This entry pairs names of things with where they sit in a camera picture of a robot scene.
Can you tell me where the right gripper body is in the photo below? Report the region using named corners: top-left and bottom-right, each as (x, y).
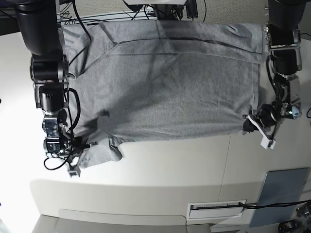
top-left (42, 109), bottom-right (72, 158)

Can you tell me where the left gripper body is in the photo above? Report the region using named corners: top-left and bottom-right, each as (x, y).
top-left (256, 103), bottom-right (301, 128)

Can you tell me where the grey T-shirt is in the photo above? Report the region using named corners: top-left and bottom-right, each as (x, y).
top-left (63, 20), bottom-right (265, 168)

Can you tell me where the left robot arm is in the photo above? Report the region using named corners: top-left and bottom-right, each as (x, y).
top-left (243, 0), bottom-right (307, 149)

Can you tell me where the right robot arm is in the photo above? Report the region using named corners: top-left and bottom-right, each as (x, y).
top-left (12, 0), bottom-right (92, 177)

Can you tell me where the blue-grey flat panel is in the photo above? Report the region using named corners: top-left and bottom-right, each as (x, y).
top-left (249, 167), bottom-right (309, 228)

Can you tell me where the black device bottom right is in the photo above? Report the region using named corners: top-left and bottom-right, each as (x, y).
top-left (278, 220), bottom-right (299, 233)

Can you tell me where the black cable over panel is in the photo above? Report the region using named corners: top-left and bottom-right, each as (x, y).
top-left (239, 200), bottom-right (309, 209)

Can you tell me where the white table cable grommet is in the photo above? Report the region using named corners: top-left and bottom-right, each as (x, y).
top-left (186, 200), bottom-right (246, 221)

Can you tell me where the aluminium frame stand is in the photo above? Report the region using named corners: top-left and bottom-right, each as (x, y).
top-left (121, 0), bottom-right (202, 22)

